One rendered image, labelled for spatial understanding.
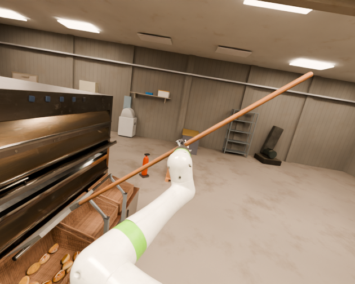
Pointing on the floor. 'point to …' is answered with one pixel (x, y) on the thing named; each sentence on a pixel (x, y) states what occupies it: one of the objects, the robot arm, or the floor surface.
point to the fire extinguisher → (144, 164)
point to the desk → (190, 138)
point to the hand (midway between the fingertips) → (185, 145)
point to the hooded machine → (127, 123)
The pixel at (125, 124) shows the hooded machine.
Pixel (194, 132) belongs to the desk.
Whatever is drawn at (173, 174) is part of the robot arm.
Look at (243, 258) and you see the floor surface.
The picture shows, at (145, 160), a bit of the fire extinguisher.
